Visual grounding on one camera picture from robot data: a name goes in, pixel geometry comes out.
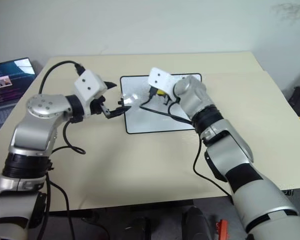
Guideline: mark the small yellow object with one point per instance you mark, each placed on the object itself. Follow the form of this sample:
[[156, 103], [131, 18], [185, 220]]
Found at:
[[161, 92]]

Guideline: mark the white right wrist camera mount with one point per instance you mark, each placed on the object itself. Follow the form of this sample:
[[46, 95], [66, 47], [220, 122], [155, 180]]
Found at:
[[160, 78]]

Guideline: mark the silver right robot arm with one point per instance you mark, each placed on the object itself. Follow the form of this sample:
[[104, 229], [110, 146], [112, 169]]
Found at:
[[252, 195]]

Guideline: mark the open laptop computer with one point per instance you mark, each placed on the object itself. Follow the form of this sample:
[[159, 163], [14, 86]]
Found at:
[[7, 80]]

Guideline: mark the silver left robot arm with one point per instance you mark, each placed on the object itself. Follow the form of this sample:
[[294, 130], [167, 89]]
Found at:
[[37, 125]]

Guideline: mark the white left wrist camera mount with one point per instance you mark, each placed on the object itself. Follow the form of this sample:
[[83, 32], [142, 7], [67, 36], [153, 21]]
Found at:
[[87, 85]]

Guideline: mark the black table frame beam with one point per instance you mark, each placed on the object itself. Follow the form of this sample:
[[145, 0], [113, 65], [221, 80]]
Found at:
[[120, 206]]

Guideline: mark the black-framed whiteboard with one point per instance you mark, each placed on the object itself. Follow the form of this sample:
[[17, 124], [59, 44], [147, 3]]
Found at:
[[150, 120]]

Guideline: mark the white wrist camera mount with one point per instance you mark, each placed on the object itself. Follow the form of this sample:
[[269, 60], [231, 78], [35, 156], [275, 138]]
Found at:
[[160, 78], [87, 85]]

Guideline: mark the dark rounded shape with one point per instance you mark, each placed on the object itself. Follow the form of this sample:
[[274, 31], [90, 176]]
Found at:
[[198, 225]]

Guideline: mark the orange-red tool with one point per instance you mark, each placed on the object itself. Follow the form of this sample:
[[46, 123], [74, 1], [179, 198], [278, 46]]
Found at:
[[222, 228]]

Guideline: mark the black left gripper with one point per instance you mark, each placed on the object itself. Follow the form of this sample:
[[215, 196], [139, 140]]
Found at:
[[97, 106]]

